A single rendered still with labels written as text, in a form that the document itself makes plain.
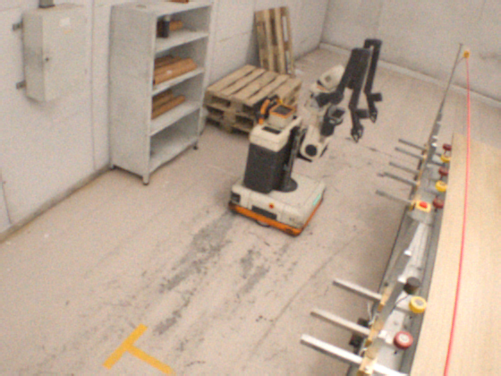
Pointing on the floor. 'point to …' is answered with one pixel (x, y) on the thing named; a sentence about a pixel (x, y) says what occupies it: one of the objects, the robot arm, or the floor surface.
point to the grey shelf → (159, 125)
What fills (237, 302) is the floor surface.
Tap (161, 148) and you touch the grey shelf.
